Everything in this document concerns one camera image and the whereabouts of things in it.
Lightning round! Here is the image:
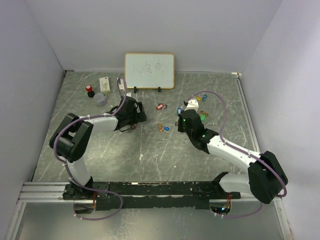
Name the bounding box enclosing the green tag key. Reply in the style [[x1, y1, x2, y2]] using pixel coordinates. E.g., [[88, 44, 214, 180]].
[[200, 114, 207, 122]]

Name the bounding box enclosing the orange S carabiner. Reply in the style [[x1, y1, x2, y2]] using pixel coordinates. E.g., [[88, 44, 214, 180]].
[[157, 123, 164, 132]]

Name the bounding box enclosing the red tag key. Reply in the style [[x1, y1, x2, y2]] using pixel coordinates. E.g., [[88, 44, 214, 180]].
[[156, 103, 165, 110]]

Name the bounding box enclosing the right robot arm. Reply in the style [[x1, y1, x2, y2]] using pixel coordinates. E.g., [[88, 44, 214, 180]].
[[177, 109, 288, 204]]

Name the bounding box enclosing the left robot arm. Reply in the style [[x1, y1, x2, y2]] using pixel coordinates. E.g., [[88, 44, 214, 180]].
[[49, 96, 147, 200]]

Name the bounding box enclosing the clear plastic cup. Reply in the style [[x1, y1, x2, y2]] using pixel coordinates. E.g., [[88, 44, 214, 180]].
[[93, 92, 106, 107]]

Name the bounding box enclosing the white green box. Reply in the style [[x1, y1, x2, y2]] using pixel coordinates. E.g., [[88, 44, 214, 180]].
[[99, 76, 111, 94]]

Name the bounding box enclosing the small whiteboard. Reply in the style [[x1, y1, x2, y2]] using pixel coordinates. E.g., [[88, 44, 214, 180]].
[[124, 53, 175, 90]]

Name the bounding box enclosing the red black stamp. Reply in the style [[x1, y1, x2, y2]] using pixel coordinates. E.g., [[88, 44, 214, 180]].
[[85, 84, 96, 98]]

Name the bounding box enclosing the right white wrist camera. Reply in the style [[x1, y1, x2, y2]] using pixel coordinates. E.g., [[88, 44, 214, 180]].
[[183, 98, 199, 112]]

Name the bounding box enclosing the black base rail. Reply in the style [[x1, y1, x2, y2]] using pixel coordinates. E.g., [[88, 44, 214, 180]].
[[62, 181, 241, 211]]

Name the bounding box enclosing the right aluminium side rail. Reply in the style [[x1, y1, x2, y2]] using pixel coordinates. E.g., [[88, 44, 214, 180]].
[[231, 72, 294, 240]]

